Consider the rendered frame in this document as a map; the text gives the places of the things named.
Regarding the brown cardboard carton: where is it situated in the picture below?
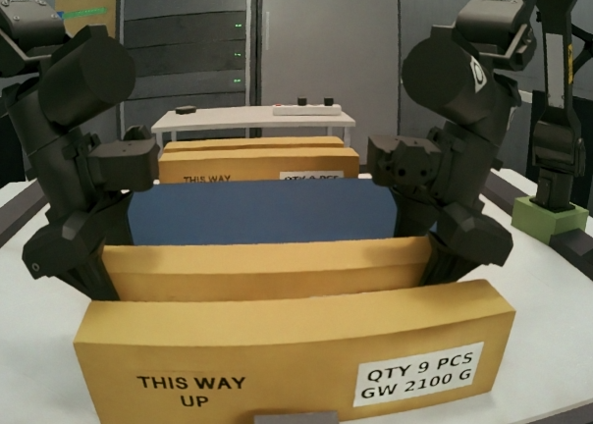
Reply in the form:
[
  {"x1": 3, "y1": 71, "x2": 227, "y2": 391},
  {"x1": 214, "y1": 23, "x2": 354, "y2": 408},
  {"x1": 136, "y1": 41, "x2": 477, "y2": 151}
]
[
  {"x1": 158, "y1": 148, "x2": 359, "y2": 184},
  {"x1": 73, "y1": 278, "x2": 516, "y2": 424},
  {"x1": 102, "y1": 237, "x2": 432, "y2": 302},
  {"x1": 163, "y1": 136, "x2": 344, "y2": 154}
]

